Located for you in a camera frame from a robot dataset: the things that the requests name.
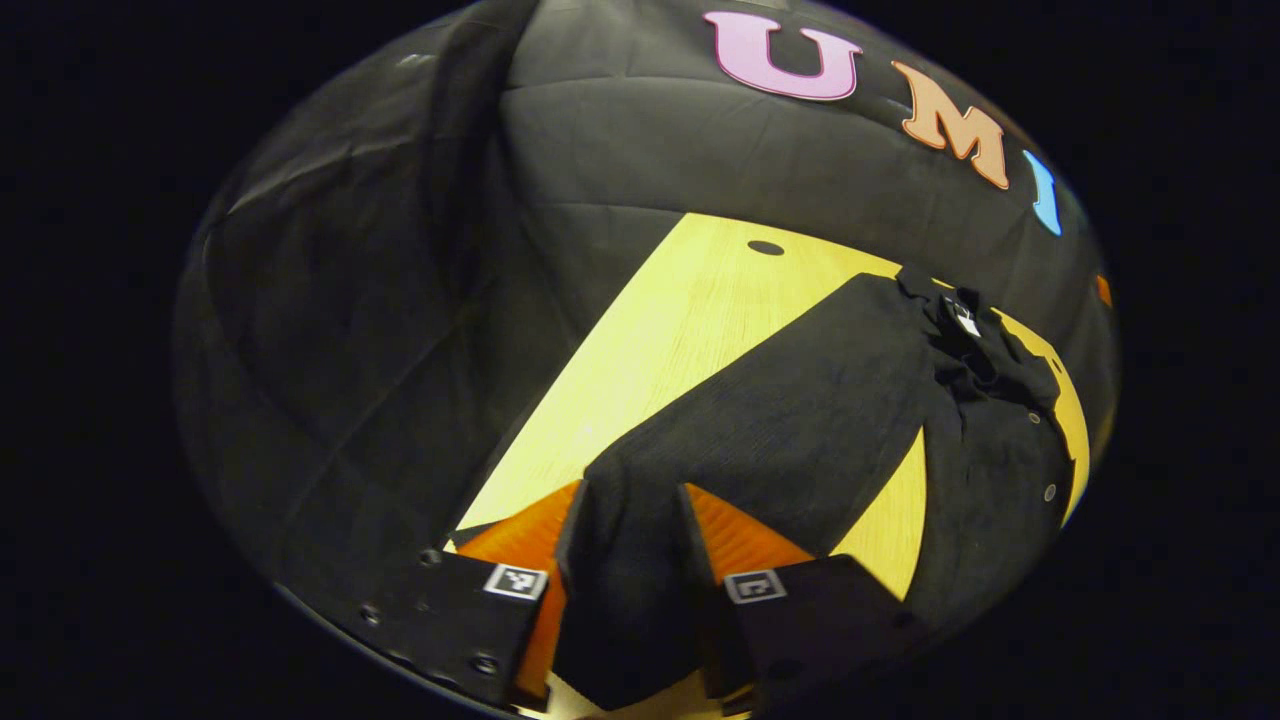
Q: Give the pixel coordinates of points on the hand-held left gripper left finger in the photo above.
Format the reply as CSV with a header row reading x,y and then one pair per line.
x,y
460,620

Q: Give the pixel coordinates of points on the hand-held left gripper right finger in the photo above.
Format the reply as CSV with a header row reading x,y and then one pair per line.
x,y
820,620

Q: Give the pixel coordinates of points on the black button-up coat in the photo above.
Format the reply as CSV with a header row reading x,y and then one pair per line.
x,y
800,420

